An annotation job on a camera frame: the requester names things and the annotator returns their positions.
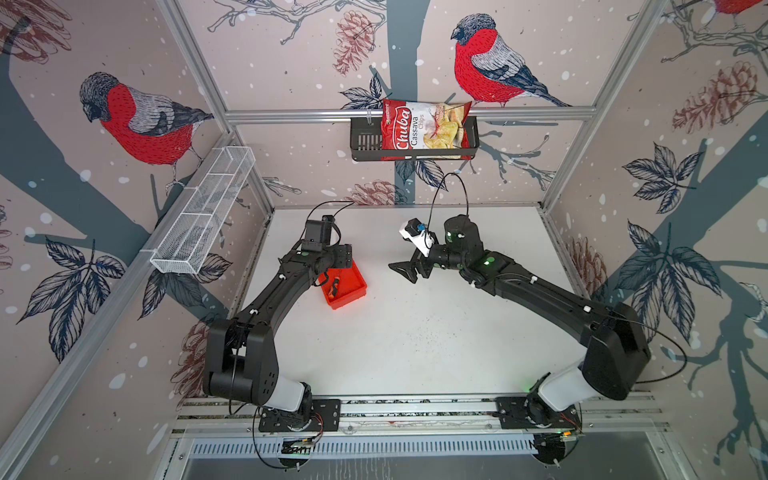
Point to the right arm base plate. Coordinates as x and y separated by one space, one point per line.
527 412

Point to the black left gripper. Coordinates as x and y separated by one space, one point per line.
344 255

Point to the cassava chips bag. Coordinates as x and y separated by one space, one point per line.
440 123

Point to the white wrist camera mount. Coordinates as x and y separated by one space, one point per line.
419 235

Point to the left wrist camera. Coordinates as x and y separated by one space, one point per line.
317 234

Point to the white wire mesh basket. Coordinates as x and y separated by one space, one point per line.
193 233

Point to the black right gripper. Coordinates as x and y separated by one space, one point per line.
418 262

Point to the red plastic bin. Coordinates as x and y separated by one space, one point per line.
352 287

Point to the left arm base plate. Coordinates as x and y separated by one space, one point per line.
320 415

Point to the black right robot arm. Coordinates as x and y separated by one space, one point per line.
617 350

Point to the orange black screwdriver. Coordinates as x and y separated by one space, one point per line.
335 288

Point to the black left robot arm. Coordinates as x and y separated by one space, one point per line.
241 361

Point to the black wall basket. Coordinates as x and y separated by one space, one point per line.
369 143

